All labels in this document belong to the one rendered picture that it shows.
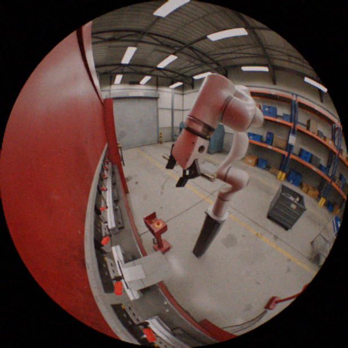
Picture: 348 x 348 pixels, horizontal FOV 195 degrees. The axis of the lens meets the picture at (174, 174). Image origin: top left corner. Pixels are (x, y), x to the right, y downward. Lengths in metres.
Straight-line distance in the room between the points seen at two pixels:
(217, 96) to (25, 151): 0.40
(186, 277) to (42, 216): 1.63
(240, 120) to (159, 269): 0.73
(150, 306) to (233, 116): 0.94
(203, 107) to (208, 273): 1.76
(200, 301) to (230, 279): 0.52
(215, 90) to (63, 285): 0.48
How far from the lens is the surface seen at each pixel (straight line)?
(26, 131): 0.28
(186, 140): 0.27
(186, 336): 0.88
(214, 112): 0.25
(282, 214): 2.77
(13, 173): 0.23
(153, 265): 0.69
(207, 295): 1.73
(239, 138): 0.65
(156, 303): 0.81
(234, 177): 0.66
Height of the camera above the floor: 1.67
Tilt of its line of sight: 29 degrees down
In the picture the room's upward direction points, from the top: straight up
